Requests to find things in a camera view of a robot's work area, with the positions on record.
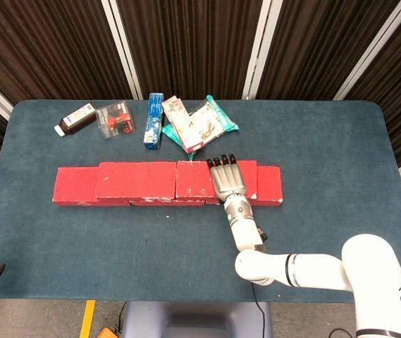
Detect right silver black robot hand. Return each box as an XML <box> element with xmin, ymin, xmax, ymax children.
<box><xmin>205</xmin><ymin>153</ymin><xmax>249</xmax><ymax>205</ymax></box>

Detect red brick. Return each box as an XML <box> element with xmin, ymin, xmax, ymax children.
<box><xmin>94</xmin><ymin>161</ymin><xmax>178</xmax><ymax>204</ymax></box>
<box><xmin>128</xmin><ymin>197</ymin><xmax>219</xmax><ymax>207</ymax></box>
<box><xmin>205</xmin><ymin>165</ymin><xmax>285</xmax><ymax>207</ymax></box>
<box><xmin>52</xmin><ymin>166</ymin><xmax>132</xmax><ymax>207</ymax></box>
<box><xmin>174</xmin><ymin>160</ymin><xmax>259</xmax><ymax>201</ymax></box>

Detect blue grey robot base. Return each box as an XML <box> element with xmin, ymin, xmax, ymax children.
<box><xmin>121</xmin><ymin>301</ymin><xmax>273</xmax><ymax>338</ymax></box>

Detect teal snack packet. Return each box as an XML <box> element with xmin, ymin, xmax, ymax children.
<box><xmin>161</xmin><ymin>94</ymin><xmax>240</xmax><ymax>162</ymax></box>

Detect white packet red swirl print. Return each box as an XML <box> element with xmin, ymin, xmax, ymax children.
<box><xmin>185</xmin><ymin>100</ymin><xmax>228</xmax><ymax>145</ymax></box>

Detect white floral snack packet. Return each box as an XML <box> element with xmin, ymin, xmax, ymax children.
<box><xmin>161</xmin><ymin>94</ymin><xmax>204</xmax><ymax>155</ymax></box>

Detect blue carton box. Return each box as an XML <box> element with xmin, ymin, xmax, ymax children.
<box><xmin>142</xmin><ymin>92</ymin><xmax>166</xmax><ymax>151</ymax></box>

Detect yellow floor tape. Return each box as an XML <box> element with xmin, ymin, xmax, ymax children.
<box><xmin>79</xmin><ymin>299</ymin><xmax>97</xmax><ymax>338</ymax></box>

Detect blue felt table cover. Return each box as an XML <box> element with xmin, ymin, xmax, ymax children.
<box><xmin>0</xmin><ymin>99</ymin><xmax>401</xmax><ymax>303</ymax></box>

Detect clear plastic box red contents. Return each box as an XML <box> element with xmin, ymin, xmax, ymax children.
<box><xmin>94</xmin><ymin>100</ymin><xmax>137</xmax><ymax>140</ymax></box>

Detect brown bottle white cap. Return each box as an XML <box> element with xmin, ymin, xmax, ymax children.
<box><xmin>54</xmin><ymin>102</ymin><xmax>98</xmax><ymax>137</ymax></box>

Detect black floor cable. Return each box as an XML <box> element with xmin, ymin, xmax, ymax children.
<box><xmin>116</xmin><ymin>301</ymin><xmax>128</xmax><ymax>332</ymax></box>
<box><xmin>328</xmin><ymin>327</ymin><xmax>354</xmax><ymax>338</ymax></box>

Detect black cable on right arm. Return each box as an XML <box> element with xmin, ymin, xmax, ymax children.
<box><xmin>250</xmin><ymin>281</ymin><xmax>272</xmax><ymax>338</ymax></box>

